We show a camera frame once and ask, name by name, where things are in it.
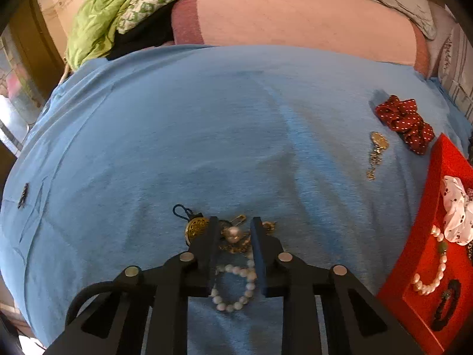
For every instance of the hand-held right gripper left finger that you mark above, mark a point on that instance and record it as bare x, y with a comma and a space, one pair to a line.
205, 255

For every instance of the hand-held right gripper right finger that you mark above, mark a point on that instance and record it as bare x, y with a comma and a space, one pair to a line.
258, 259

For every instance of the red jewelry box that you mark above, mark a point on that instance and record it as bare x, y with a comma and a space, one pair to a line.
414, 310

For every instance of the blue bedsheet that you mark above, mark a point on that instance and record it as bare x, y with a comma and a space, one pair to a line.
184, 137

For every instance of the black hair clip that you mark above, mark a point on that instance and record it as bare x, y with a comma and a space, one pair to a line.
24, 194

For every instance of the red dotted scrunchie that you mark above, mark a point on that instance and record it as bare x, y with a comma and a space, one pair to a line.
406, 122

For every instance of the white dotted scrunchie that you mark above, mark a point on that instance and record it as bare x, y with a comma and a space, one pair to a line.
456, 218

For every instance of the dark cloth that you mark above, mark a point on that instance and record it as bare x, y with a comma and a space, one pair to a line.
144, 37

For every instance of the stained glass window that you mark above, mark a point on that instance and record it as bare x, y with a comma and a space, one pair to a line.
18, 92

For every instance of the green patterned quilt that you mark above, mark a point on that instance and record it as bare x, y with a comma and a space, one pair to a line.
99, 18

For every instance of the striped pillow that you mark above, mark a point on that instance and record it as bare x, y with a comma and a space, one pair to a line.
458, 74

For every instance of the wooden door frame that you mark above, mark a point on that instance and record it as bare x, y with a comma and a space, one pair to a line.
40, 33

